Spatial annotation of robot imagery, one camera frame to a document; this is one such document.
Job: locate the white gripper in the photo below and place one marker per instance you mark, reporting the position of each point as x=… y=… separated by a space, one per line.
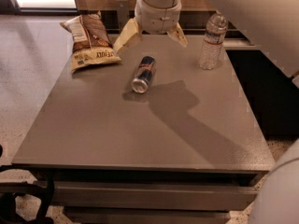
x=157 y=19

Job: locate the redbull can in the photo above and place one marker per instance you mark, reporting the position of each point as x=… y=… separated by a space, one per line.
x=144 y=75

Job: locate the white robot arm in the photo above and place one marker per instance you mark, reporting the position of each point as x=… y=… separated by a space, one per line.
x=273 y=27

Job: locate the brown chips bag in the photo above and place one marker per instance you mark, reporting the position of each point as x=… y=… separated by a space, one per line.
x=91 y=44

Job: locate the clear plastic water bottle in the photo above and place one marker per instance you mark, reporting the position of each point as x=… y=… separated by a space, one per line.
x=216 y=28

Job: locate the black chair base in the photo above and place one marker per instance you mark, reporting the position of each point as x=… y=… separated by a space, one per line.
x=9 y=191

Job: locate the left metal bracket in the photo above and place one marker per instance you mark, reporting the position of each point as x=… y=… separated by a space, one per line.
x=123 y=13

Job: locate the grey table frame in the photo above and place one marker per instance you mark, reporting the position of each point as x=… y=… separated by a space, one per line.
x=141 y=196

